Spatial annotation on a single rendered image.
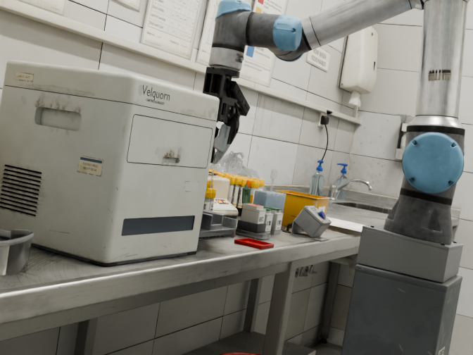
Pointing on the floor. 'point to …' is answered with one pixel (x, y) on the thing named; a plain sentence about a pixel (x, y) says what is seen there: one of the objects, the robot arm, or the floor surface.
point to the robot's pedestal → (399, 314)
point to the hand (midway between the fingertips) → (215, 158)
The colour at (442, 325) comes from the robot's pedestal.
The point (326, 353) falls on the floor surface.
